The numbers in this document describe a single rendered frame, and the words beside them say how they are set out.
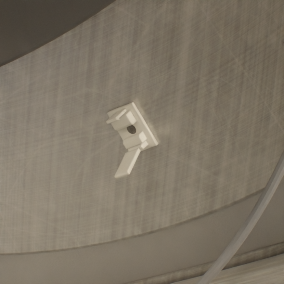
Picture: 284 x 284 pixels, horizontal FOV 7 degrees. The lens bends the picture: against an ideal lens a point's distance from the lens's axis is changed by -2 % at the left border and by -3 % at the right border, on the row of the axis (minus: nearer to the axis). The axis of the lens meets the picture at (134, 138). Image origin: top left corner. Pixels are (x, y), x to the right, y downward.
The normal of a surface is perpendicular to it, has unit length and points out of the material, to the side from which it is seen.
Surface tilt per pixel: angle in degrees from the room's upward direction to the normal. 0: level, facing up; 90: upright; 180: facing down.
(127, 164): 44
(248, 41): 90
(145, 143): 49
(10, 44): 90
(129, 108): 90
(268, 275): 90
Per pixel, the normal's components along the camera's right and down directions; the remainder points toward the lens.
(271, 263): -0.68, -0.27
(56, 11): -0.50, 0.47
